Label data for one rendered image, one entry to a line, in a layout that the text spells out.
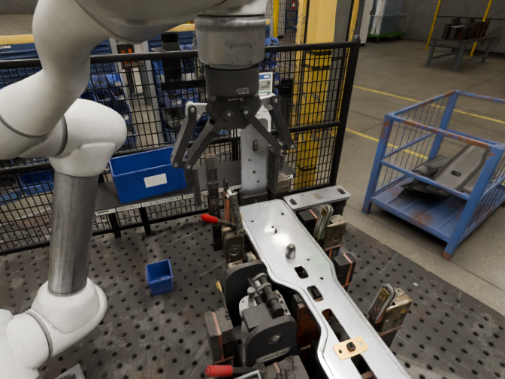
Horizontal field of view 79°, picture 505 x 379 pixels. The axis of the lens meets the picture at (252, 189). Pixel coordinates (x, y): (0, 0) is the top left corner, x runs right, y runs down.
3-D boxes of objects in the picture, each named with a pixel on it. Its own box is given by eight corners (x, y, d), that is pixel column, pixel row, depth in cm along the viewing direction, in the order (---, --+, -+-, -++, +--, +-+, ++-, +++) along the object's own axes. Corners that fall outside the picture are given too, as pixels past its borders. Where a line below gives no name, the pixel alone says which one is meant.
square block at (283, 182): (285, 241, 153) (290, 179, 133) (270, 244, 150) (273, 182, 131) (279, 231, 159) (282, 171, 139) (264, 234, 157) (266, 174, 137)
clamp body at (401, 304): (392, 371, 100) (424, 304, 82) (361, 384, 97) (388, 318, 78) (374, 345, 108) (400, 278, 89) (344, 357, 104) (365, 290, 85)
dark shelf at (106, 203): (296, 177, 146) (297, 172, 144) (90, 218, 120) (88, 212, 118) (277, 158, 163) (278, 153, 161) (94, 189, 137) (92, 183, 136)
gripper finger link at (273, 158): (268, 148, 52) (272, 147, 53) (267, 183, 56) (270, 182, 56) (275, 156, 50) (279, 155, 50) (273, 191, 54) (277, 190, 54)
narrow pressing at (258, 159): (266, 192, 136) (268, 117, 117) (242, 196, 132) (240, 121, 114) (266, 191, 136) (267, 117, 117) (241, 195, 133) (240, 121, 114)
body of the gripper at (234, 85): (207, 71, 37) (213, 140, 42) (271, 65, 40) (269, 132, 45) (195, 59, 43) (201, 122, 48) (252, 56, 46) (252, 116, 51)
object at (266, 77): (272, 133, 154) (274, 69, 137) (229, 140, 147) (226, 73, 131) (270, 131, 156) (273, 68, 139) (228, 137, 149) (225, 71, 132)
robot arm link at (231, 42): (277, 16, 36) (276, 69, 39) (252, 12, 43) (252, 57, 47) (202, 18, 34) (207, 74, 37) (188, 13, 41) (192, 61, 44)
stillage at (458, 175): (424, 172, 350) (455, 88, 299) (506, 205, 297) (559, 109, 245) (361, 211, 289) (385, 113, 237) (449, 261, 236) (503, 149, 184)
